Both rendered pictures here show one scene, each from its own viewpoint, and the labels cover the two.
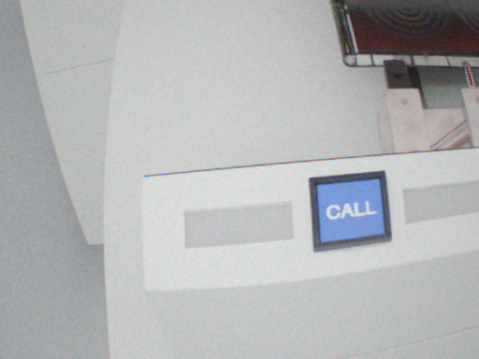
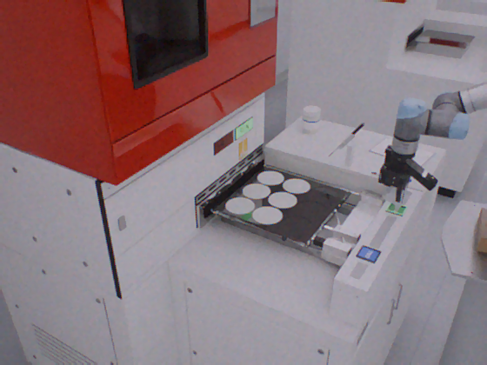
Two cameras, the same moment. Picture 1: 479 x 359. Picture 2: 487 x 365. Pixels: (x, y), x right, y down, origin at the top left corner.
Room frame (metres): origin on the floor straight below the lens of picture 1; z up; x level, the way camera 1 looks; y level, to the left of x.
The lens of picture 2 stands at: (0.29, 1.04, 1.86)
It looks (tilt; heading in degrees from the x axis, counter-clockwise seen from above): 32 degrees down; 296
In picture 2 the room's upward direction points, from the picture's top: straight up
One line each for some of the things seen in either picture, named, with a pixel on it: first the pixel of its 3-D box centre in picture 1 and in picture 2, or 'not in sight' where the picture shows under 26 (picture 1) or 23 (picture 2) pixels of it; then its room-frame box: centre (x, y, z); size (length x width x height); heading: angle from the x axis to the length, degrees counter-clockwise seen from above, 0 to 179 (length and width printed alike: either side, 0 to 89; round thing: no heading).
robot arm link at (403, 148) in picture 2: not in sight; (404, 143); (0.42, -0.33, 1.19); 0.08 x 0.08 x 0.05
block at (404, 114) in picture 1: (409, 135); (336, 248); (0.54, -0.14, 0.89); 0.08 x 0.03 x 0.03; 174
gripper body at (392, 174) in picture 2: not in sight; (397, 166); (0.43, -0.33, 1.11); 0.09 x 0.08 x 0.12; 174
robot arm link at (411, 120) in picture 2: not in sight; (410, 119); (0.41, -0.33, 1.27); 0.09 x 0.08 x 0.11; 7
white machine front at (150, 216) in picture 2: not in sight; (200, 178); (1.02, -0.14, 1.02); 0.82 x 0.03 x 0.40; 84
